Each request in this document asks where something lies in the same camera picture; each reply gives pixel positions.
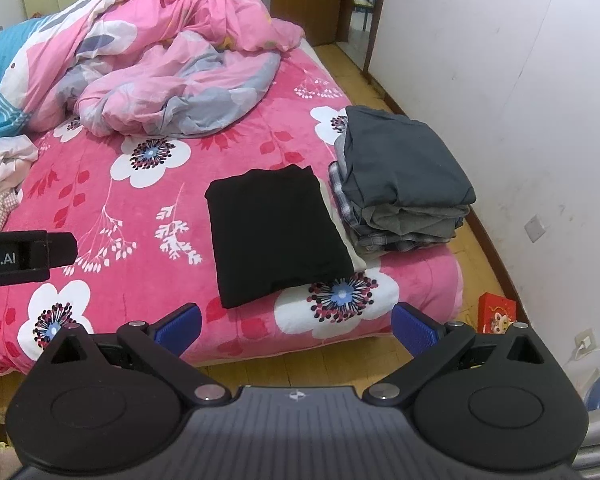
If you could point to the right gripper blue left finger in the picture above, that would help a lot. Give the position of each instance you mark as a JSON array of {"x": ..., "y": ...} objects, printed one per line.
[{"x": 159, "y": 346}]

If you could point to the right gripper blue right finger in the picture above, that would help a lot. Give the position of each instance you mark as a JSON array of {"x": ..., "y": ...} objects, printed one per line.
[{"x": 436, "y": 349}]

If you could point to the white shirt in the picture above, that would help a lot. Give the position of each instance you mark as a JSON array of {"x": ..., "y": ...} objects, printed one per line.
[{"x": 17, "y": 154}]

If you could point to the black t-shirt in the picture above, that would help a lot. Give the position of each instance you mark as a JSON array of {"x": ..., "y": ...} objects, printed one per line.
[{"x": 272, "y": 230}]

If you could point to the beige houndstooth garment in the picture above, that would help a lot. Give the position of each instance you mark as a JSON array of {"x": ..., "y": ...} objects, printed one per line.
[{"x": 5, "y": 207}]

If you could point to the red gift box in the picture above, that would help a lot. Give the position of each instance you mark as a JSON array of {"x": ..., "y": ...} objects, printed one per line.
[{"x": 495, "y": 313}]

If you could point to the pink floral bed blanket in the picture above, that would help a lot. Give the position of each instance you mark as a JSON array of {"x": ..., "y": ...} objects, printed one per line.
[{"x": 139, "y": 215}]

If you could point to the folded cream garment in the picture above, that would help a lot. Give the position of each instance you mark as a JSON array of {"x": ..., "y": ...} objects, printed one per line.
[{"x": 359, "y": 264}]

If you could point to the folded plaid garment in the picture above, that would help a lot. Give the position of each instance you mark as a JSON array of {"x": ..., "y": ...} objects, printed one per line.
[{"x": 366, "y": 239}]

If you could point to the folded grey garments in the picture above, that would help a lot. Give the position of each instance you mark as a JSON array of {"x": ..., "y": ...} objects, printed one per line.
[{"x": 399, "y": 174}]

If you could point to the pink grey floral duvet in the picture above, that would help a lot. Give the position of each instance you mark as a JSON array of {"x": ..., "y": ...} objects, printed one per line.
[{"x": 153, "y": 67}]

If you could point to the chair in doorway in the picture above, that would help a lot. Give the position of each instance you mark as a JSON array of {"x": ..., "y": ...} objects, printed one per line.
[{"x": 366, "y": 7}]

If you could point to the white wall outlet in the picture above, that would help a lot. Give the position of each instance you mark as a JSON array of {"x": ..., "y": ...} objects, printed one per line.
[{"x": 585, "y": 343}]

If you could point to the white wall switch plate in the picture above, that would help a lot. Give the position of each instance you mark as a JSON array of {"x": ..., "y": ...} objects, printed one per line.
[{"x": 534, "y": 229}]

